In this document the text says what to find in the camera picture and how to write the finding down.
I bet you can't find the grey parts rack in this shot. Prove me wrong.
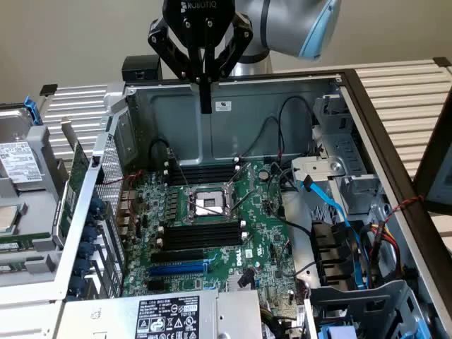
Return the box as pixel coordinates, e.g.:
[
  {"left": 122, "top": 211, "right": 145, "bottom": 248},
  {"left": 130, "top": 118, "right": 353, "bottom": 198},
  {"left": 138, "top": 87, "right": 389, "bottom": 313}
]
[{"left": 0, "top": 102, "right": 71, "bottom": 287}]

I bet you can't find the green graphics card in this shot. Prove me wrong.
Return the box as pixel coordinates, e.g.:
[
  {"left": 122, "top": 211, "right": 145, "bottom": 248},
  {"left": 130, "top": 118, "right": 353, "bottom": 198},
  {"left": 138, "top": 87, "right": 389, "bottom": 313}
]
[{"left": 52, "top": 118, "right": 91, "bottom": 246}]

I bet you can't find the thick black wire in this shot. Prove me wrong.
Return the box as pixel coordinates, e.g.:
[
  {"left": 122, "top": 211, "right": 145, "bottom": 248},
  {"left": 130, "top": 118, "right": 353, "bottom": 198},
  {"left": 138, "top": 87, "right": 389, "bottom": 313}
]
[{"left": 266, "top": 165, "right": 314, "bottom": 236}]

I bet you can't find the dark framed panel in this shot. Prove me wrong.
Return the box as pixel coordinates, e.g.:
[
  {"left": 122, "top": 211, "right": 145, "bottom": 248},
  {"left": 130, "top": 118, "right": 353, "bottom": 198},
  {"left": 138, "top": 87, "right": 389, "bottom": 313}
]
[{"left": 412, "top": 83, "right": 452, "bottom": 215}]

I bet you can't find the red yellow wire bundle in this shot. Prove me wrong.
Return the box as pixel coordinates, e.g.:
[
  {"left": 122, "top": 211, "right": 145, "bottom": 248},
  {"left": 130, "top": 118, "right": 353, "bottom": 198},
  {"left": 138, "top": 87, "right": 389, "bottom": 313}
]
[{"left": 367, "top": 220, "right": 405, "bottom": 280}]

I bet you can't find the grey metal disk bay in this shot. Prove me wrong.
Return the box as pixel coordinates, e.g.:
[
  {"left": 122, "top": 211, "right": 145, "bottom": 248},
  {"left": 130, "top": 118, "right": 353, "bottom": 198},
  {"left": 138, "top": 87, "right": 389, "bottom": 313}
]
[{"left": 291, "top": 93, "right": 386, "bottom": 216}]

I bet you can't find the small silver heatsink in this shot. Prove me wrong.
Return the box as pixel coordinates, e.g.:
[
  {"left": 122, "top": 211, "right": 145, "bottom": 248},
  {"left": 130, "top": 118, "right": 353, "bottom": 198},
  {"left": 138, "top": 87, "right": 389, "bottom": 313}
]
[{"left": 227, "top": 273, "right": 256, "bottom": 291}]

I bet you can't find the long black expansion slot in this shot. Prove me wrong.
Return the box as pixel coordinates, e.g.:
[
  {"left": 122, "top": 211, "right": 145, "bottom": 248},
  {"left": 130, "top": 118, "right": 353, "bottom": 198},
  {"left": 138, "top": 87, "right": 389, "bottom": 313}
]
[{"left": 150, "top": 249, "right": 206, "bottom": 264}]

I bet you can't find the silver hard disk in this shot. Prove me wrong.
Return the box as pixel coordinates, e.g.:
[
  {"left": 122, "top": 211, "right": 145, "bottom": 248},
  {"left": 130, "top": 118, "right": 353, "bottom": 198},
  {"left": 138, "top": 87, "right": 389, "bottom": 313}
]
[{"left": 0, "top": 105, "right": 49, "bottom": 194}]

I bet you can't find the blue SATA wire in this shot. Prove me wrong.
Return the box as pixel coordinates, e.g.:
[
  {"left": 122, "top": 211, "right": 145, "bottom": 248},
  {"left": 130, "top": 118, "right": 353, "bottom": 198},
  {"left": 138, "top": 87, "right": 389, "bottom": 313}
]
[{"left": 298, "top": 174, "right": 368, "bottom": 291}]

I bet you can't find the blue expansion slot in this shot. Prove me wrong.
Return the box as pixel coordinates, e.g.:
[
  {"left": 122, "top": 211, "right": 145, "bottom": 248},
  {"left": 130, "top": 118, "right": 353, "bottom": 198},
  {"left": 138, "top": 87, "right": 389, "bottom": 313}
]
[{"left": 148, "top": 263, "right": 208, "bottom": 278}]

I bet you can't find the CPU socket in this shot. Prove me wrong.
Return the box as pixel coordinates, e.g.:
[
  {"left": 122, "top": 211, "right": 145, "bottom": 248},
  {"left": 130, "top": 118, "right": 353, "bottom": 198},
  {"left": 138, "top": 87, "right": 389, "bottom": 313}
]
[{"left": 183, "top": 183, "right": 239, "bottom": 225}]

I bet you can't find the silver CPU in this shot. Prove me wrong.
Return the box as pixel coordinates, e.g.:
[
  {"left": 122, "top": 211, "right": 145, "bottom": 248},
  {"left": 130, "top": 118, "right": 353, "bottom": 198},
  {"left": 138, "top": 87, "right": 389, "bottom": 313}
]
[{"left": 0, "top": 203, "right": 21, "bottom": 237}]

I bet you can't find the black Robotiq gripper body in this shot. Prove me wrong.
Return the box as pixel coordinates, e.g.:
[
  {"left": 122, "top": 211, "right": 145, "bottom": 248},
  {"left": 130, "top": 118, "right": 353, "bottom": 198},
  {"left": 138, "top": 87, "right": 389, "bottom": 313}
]
[{"left": 162, "top": 0, "right": 237, "bottom": 49}]

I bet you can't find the short red black wire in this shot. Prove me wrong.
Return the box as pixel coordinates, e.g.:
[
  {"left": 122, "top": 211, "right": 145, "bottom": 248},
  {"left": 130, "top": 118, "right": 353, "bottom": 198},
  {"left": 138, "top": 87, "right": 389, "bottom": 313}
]
[{"left": 97, "top": 169, "right": 145, "bottom": 189}]

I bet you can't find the long red black twisted wire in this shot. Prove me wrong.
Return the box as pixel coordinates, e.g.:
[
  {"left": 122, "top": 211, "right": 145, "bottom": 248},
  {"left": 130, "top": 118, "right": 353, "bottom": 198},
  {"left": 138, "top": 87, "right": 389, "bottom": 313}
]
[{"left": 383, "top": 195, "right": 424, "bottom": 226}]

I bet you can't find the black box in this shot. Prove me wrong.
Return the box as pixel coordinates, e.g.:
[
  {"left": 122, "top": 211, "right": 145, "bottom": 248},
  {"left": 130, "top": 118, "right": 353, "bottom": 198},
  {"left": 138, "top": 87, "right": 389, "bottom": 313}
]
[{"left": 121, "top": 54, "right": 163, "bottom": 83}]

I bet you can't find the metal locking lever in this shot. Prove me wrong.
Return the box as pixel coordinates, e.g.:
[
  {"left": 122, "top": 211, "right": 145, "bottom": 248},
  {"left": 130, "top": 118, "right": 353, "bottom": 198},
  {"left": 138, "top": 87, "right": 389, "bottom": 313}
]
[{"left": 165, "top": 146, "right": 191, "bottom": 188}]

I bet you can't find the open black PC case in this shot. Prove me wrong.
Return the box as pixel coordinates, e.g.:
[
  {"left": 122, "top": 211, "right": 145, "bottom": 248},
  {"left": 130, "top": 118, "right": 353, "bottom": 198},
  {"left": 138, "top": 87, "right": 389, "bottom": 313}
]
[{"left": 49, "top": 69, "right": 452, "bottom": 339}]

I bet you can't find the blue plastic latch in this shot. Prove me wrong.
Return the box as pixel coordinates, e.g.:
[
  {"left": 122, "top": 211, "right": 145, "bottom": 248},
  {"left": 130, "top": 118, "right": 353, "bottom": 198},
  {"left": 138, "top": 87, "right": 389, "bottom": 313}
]
[{"left": 23, "top": 95, "right": 44, "bottom": 127}]

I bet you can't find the green Dell motherboard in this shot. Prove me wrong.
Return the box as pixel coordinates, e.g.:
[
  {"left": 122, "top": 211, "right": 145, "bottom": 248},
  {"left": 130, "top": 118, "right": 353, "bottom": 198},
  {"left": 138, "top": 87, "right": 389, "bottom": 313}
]
[{"left": 121, "top": 160, "right": 299, "bottom": 297}]

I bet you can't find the silver power supply with label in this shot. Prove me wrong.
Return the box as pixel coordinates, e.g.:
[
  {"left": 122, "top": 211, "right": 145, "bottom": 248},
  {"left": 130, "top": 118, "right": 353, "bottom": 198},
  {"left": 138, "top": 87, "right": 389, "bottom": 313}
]
[{"left": 52, "top": 289, "right": 264, "bottom": 339}]

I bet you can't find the dark perforated drive cage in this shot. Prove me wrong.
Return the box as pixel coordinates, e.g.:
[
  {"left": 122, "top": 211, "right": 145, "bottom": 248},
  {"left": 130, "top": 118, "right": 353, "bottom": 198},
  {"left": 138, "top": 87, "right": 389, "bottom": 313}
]
[{"left": 305, "top": 278, "right": 434, "bottom": 339}]

